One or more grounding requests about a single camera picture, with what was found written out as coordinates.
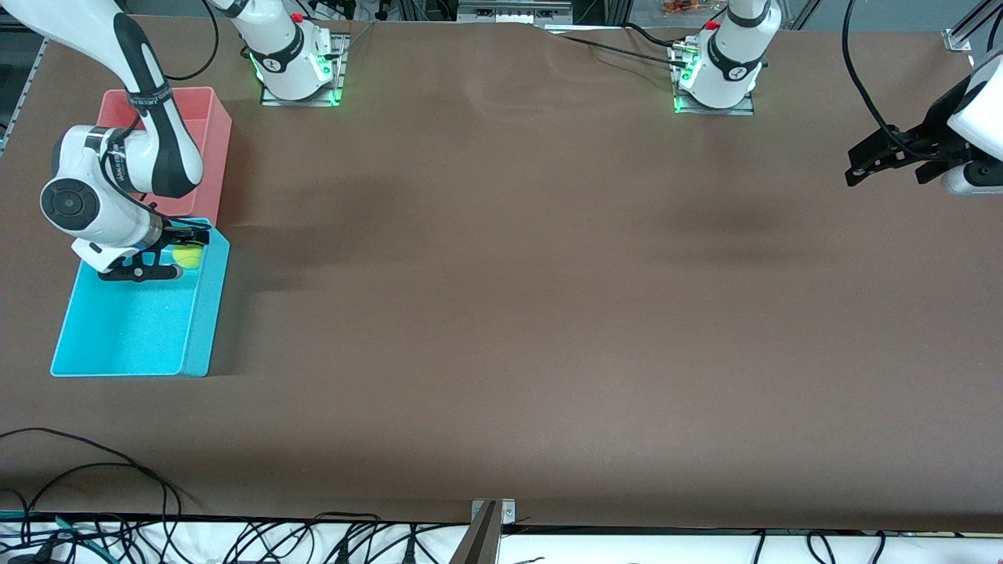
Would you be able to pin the aluminium frame profile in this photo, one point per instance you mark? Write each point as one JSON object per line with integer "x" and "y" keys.
{"x": 957, "y": 39}

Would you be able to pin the yellow tennis ball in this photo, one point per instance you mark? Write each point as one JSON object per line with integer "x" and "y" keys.
{"x": 188, "y": 257}

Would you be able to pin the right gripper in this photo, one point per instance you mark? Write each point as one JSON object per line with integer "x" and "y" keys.
{"x": 182, "y": 233}

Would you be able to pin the metal rack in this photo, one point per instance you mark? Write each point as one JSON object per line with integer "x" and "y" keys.
{"x": 509, "y": 12}

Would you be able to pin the orange parts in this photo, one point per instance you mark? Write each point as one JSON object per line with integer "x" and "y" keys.
{"x": 682, "y": 8}

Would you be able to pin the pink plastic bin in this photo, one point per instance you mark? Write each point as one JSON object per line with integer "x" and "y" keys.
{"x": 211, "y": 133}

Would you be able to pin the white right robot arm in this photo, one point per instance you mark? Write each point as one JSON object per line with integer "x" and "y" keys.
{"x": 70, "y": 23}

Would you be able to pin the blue plastic bin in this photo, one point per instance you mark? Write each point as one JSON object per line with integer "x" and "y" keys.
{"x": 125, "y": 329}

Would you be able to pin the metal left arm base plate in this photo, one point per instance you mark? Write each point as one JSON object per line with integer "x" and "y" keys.
{"x": 744, "y": 106}

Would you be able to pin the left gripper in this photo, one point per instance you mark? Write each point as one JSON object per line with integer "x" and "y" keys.
{"x": 938, "y": 125}

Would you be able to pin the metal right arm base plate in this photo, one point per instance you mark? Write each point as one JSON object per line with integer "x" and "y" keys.
{"x": 339, "y": 74}

